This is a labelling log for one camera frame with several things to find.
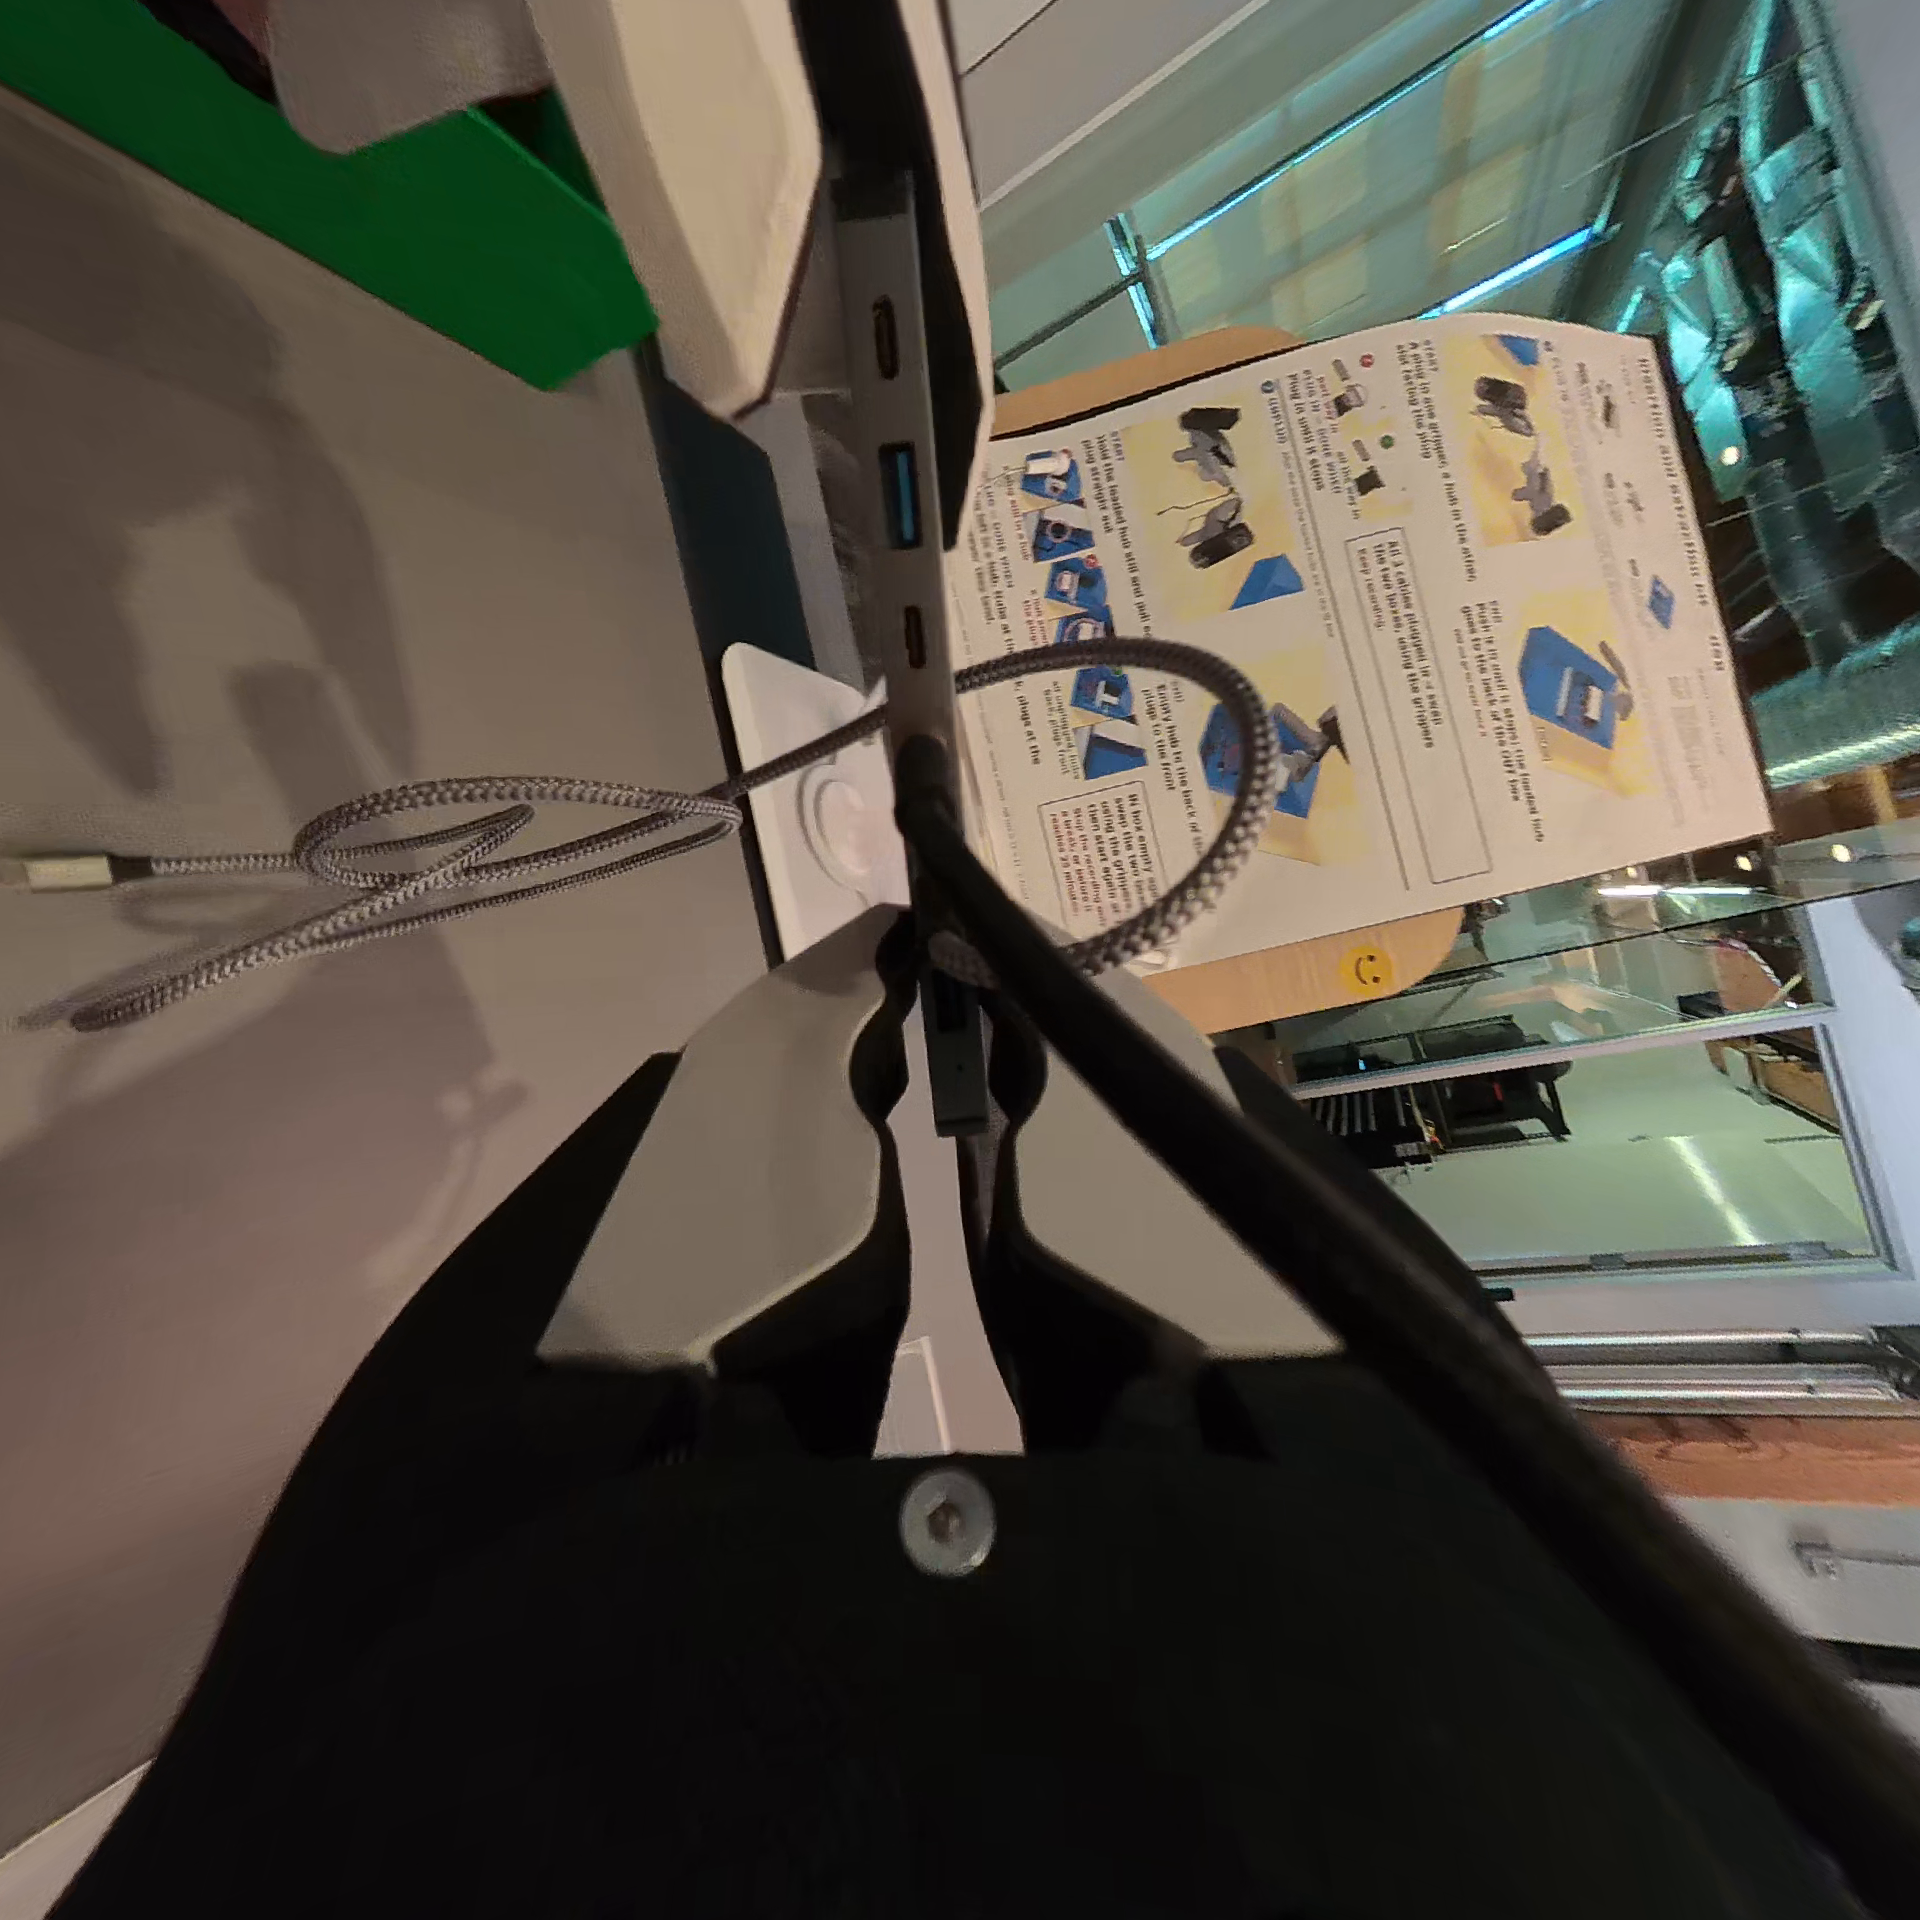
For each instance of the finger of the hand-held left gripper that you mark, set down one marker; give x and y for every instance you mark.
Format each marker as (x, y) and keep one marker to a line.
(675, 181)

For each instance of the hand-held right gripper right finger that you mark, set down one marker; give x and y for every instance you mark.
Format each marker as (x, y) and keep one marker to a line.
(1110, 1276)

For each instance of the yellow smiley sticker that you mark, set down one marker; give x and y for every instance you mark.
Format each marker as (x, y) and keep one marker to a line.
(1364, 969)

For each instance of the green plastic bin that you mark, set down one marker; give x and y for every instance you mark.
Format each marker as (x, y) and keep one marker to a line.
(452, 241)

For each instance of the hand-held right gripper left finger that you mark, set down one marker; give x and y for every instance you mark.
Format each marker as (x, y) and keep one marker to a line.
(735, 1200)

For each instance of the white charging pad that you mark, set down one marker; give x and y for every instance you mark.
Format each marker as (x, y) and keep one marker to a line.
(787, 900)

